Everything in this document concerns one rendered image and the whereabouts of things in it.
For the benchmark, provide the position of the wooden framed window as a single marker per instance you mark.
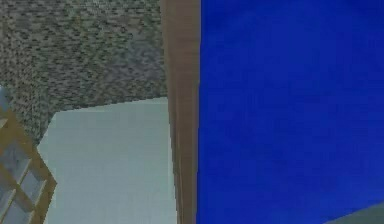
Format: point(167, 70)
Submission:
point(25, 180)

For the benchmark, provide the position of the blue bed with wooden frame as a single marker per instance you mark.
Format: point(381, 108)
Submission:
point(286, 110)

